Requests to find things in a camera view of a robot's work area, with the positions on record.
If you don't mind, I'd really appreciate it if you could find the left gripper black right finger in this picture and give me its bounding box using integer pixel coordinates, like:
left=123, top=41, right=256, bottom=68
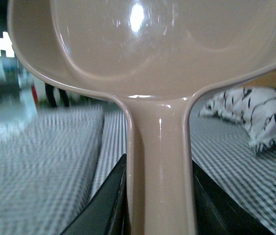
left=192, top=162, right=272, bottom=235

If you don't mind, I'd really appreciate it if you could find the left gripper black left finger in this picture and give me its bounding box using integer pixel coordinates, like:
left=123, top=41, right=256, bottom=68
left=61, top=154, right=127, bottom=235

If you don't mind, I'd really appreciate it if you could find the beige plastic dustpan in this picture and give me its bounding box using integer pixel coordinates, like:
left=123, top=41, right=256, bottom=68
left=7, top=0, right=276, bottom=235

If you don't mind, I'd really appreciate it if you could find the black white gingham bed sheet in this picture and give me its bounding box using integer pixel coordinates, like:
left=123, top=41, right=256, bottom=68
left=0, top=107, right=276, bottom=235

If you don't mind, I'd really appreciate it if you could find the folded gingham blanket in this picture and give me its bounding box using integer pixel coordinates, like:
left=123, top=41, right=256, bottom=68
left=0, top=105, right=104, bottom=235

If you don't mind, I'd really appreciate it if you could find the white pillow black lettering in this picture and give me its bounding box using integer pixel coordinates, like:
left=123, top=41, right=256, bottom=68
left=198, top=87, right=276, bottom=155

